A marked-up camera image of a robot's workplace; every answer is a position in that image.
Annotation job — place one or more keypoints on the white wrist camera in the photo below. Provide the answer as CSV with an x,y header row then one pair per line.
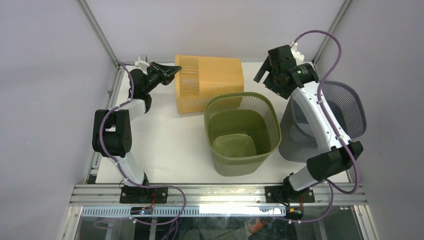
x,y
298,56
142,62

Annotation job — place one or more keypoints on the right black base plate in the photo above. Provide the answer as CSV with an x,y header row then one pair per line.
x,y
284,194

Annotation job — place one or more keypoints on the green plastic basket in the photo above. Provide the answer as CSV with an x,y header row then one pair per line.
x,y
242,131

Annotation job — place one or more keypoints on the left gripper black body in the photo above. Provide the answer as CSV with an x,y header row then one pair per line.
x,y
153,77

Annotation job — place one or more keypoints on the yellow plastic basket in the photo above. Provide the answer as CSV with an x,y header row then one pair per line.
x,y
203,78

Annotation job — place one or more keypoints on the grey plastic basket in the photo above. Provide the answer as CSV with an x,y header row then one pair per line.
x,y
318,117

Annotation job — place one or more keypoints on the orange object under table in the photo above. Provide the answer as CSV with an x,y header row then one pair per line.
x,y
254,224

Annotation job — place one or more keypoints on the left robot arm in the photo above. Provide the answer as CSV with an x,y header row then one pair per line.
x,y
112,130

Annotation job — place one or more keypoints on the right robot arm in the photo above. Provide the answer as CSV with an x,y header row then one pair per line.
x,y
327,164

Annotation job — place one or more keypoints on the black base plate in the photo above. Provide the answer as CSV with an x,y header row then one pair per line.
x,y
284,194
139,195

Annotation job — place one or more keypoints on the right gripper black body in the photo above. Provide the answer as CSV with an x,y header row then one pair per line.
x,y
270,82

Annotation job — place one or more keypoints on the aluminium mounting rail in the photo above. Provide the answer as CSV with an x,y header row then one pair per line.
x,y
105,195

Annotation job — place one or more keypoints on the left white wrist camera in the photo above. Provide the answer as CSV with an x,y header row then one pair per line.
x,y
142,62

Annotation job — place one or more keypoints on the white slotted cable duct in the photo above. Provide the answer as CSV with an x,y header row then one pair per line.
x,y
203,210

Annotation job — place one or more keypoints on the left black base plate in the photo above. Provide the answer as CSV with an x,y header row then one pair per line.
x,y
139,195

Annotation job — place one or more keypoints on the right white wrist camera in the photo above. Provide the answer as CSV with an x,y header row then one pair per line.
x,y
298,56

